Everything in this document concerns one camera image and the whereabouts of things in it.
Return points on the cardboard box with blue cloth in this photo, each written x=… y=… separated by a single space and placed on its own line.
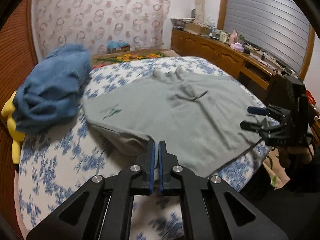
x=117 y=47

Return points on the blue floral white bedspread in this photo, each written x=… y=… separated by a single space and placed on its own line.
x=56 y=162

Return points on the circle pattern sheer curtain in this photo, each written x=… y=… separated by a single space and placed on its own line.
x=95 y=23

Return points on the grey window blind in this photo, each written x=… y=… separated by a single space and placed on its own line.
x=277 y=26

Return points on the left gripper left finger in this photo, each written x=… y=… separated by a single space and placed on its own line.
x=102 y=207

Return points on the grey shorts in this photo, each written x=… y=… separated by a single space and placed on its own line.
x=197 y=115

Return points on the open cardboard box on sideboard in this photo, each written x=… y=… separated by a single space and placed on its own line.
x=197 y=29

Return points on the long wooden sideboard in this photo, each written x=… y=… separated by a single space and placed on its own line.
x=243 y=67

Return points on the flower pattern brown blanket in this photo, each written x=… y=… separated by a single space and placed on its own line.
x=109 y=59

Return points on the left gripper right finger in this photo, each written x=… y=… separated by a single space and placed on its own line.
x=210 y=207

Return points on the wooden louvred wardrobe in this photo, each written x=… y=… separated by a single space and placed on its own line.
x=18 y=58

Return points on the folded blue jeans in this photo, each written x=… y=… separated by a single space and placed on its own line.
x=49 y=94

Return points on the pink bottle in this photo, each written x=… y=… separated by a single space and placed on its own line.
x=233 y=38

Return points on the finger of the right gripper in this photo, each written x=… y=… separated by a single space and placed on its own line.
x=255 y=127
x=266 y=111

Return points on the yellow Pikachu plush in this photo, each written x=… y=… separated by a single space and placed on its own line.
x=17 y=136

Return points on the pink tissue box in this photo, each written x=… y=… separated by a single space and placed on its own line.
x=237 y=46

